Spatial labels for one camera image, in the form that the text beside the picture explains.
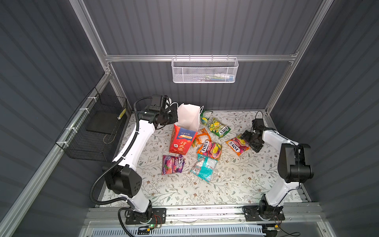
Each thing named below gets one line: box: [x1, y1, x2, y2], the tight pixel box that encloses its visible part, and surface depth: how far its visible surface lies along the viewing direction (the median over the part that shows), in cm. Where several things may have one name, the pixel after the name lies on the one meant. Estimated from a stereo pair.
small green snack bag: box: [200, 110, 214, 126], surface depth 114 cm
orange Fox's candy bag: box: [225, 137, 251, 157], surface depth 99 cm
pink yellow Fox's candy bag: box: [196, 139, 223, 160], surface depth 96 cm
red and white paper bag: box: [169, 103, 205, 156], surface depth 89 cm
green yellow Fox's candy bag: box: [208, 118, 231, 139], surface depth 107 cm
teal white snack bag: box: [190, 153, 219, 183], surface depth 89 cm
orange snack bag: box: [191, 127, 212, 151], surface depth 101 cm
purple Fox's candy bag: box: [161, 154, 185, 176], surface depth 90 cm
